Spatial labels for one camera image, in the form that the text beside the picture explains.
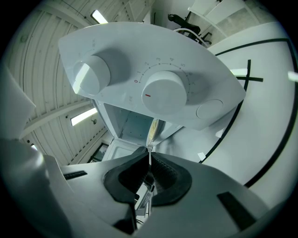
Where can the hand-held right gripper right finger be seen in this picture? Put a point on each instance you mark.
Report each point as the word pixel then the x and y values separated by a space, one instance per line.
pixel 170 179

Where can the round ceiling sensor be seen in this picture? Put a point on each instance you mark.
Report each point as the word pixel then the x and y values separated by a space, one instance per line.
pixel 93 120

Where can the white open shelf unit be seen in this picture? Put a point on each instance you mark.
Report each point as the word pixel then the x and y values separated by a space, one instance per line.
pixel 209 11

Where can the white tape strip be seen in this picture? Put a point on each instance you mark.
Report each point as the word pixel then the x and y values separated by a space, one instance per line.
pixel 293 76
pixel 201 156

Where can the black office chair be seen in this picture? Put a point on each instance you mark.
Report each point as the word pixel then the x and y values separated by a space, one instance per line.
pixel 193 28

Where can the dark framed window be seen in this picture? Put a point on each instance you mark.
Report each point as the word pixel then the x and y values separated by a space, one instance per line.
pixel 101 152

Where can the white table with black lines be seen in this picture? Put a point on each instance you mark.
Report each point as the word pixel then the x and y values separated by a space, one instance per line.
pixel 267 116

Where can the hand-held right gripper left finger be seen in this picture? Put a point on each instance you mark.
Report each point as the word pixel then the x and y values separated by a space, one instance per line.
pixel 125 179

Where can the white and yellow item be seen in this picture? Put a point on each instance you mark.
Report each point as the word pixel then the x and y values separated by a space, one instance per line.
pixel 154 129

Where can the long ceiling light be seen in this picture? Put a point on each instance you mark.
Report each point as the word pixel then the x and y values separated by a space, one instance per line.
pixel 99 16
pixel 83 116
pixel 34 147

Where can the white microwave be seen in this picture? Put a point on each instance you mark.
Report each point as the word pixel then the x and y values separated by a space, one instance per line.
pixel 130 46

